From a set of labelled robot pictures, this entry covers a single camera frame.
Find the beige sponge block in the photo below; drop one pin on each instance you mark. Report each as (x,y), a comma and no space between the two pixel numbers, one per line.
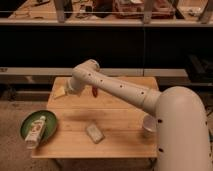
(94,133)

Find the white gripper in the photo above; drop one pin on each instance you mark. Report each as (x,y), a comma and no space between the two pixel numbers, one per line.
(73,86)

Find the long metal shelf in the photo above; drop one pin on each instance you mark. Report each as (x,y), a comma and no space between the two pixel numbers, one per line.
(100,13)

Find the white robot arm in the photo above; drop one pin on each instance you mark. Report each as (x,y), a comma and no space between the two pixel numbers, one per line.
(182,129)

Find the red chili pepper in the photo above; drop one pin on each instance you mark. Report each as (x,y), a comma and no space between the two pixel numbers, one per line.
(95,91)

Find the red tray of clutter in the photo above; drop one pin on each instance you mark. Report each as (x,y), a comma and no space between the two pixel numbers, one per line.
(135,9)

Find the white paper cup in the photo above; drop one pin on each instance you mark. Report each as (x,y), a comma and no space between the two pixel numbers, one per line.
(149,126)

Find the green ceramic bowl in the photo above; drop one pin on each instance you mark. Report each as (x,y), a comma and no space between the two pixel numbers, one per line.
(51,124)

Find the white plastic bottle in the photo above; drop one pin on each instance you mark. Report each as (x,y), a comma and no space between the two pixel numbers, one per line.
(35,133)

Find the wooden table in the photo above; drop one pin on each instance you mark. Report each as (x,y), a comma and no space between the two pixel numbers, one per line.
(120,123)

